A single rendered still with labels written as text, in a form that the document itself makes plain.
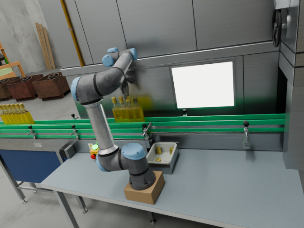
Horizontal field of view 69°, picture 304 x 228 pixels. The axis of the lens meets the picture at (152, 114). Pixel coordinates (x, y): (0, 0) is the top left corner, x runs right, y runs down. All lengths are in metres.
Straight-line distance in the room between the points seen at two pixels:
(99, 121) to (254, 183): 0.89
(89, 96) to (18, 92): 6.70
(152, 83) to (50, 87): 5.21
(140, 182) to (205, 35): 0.98
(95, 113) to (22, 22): 12.76
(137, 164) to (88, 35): 1.08
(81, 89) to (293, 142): 1.11
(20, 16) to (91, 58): 12.04
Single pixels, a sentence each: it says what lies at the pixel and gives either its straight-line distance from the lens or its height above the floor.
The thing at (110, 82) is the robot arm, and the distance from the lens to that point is 1.06.
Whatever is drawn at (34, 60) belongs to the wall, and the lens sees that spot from 13.67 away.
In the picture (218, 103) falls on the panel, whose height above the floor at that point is 1.02.
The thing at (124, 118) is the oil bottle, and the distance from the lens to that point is 1.70.
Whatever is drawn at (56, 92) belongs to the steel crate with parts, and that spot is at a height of 0.23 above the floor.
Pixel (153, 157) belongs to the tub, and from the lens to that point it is 1.55.
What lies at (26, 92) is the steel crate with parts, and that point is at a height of 0.28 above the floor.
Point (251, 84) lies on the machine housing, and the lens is 1.61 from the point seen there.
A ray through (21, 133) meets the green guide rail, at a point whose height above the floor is 0.92.
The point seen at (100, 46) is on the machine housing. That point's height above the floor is 1.52.
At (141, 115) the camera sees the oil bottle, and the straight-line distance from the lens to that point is 1.64.
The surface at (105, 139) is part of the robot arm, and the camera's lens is 1.18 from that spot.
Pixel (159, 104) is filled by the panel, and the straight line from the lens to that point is 1.71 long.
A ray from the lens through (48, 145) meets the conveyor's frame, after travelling 2.13.
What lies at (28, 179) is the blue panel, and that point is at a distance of 2.73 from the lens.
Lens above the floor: 1.67
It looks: 24 degrees down
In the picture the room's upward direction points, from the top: 12 degrees counter-clockwise
